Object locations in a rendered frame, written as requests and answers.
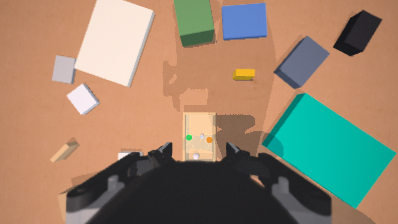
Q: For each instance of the cream flat rectangular board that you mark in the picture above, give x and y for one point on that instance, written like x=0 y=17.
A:
x=114 y=40

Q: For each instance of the teal flat rectangular box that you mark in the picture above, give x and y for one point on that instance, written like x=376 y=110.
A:
x=328 y=149

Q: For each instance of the green rectangular box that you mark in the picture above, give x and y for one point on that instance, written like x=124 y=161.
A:
x=195 y=21

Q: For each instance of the yellow block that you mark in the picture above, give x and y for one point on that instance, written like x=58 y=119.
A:
x=243 y=74

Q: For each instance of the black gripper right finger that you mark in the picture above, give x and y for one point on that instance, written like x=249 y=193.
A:
x=307 y=203

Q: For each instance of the blue flat square pad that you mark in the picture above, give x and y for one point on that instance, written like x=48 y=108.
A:
x=244 y=21

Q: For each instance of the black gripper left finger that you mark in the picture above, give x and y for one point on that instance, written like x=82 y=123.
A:
x=89 y=197

